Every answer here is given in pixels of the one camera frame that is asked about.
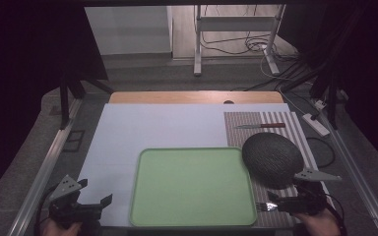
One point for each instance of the black metal stand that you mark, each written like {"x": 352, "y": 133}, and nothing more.
{"x": 333, "y": 98}
{"x": 65, "y": 101}

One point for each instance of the person's right hand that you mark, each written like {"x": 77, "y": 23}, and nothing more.
{"x": 318, "y": 226}

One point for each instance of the white plug adapter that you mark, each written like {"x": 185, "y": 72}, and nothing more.
{"x": 320, "y": 105}

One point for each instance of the silver metal fork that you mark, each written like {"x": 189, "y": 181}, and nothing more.
{"x": 266, "y": 206}

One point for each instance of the striped grey placemat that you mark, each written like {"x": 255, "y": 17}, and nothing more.
{"x": 239, "y": 131}

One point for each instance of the green plastic tray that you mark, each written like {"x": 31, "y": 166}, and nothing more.
{"x": 192, "y": 187}

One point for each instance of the aluminium rail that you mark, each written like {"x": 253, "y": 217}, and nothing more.
{"x": 357, "y": 170}
{"x": 46, "y": 170}

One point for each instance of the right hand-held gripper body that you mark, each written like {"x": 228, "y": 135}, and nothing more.
{"x": 305, "y": 201}

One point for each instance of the white metal desk frame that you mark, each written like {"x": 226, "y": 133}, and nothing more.
{"x": 236, "y": 23}

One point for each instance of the white power strip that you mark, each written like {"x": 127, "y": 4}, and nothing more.
{"x": 315, "y": 124}

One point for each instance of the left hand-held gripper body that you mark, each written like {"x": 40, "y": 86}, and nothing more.
{"x": 66, "y": 206}

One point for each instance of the pale blue table sheet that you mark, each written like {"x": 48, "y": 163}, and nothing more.
{"x": 164, "y": 128}

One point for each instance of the white cabinet panel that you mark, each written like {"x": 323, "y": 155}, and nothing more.
{"x": 128, "y": 29}

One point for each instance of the dark textured round plate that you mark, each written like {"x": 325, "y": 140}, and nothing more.
{"x": 272, "y": 160}

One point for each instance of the dark rectangular floor frame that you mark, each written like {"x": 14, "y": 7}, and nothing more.
{"x": 74, "y": 141}

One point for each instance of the person's left hand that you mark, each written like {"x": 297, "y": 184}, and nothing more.
{"x": 60, "y": 231}

